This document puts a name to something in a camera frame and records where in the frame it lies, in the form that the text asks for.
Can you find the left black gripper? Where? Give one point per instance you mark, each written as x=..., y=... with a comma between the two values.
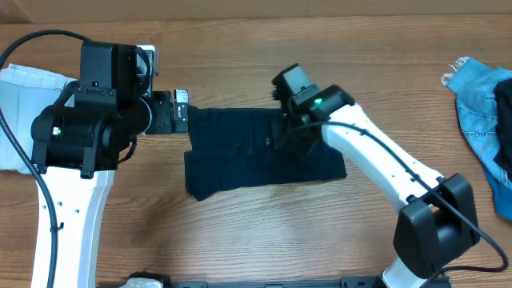
x=162, y=113

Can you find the folded light blue jeans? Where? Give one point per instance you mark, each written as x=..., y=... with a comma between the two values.
x=25, y=92

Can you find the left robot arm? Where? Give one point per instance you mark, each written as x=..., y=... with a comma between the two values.
x=78, y=143

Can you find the dark navy t-shirt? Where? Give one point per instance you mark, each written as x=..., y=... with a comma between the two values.
x=232, y=148

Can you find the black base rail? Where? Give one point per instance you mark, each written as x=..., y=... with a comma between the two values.
x=146, y=279

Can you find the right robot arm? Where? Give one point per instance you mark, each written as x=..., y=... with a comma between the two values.
x=437, y=217

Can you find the dark garment on denim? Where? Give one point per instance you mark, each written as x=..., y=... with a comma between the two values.
x=502, y=93

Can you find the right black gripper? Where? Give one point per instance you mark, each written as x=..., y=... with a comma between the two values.
x=278, y=93

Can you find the crumpled blue denim garment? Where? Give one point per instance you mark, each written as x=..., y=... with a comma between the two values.
x=473, y=83

